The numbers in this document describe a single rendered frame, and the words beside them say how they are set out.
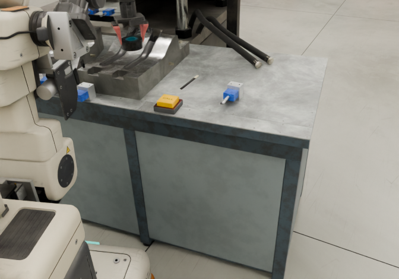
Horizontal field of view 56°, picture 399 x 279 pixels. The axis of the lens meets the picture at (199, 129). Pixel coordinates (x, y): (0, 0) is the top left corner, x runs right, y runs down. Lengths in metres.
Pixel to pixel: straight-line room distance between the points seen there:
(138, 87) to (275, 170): 0.58
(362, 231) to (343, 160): 0.59
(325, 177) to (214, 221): 0.96
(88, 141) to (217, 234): 0.68
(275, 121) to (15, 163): 0.81
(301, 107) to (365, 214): 0.98
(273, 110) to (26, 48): 0.80
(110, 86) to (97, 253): 0.65
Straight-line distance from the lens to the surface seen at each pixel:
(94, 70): 1.55
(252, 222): 1.56
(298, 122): 1.29
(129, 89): 1.43
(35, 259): 0.90
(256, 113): 1.32
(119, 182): 1.72
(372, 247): 2.06
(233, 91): 1.38
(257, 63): 1.66
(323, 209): 2.17
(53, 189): 1.21
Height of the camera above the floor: 1.45
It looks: 32 degrees down
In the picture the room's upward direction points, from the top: 2 degrees counter-clockwise
